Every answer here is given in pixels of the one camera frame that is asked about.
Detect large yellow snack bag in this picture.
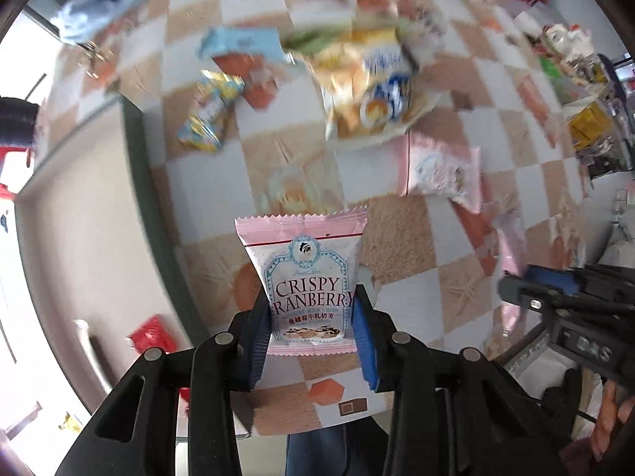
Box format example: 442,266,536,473
304,27,433,146

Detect gold-rimmed glasses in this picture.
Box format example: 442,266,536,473
78,41,114,79

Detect green yellow snack packet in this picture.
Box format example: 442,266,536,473
280,27,331,55

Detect yellow and blue snack packet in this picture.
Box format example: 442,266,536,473
177,69,247,153

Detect person's right hand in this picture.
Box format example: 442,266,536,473
593,382,635,463

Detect person's jeans legs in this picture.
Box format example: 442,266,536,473
285,419,394,476

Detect red snack packet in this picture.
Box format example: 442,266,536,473
128,314,193,403

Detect green-edged cardboard box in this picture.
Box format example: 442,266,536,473
14,94,251,459

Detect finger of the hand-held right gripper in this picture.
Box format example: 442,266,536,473
526,263,635,301
497,274,591,319

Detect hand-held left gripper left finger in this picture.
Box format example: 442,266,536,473
54,285,273,476

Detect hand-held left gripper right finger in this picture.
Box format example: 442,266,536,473
350,285,566,476

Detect pink cranberry snack packet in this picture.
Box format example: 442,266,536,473
406,131,484,215
235,209,369,357

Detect white and red figurine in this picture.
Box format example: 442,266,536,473
538,22,596,67

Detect red plastic stool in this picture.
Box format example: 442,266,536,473
0,146,37,200

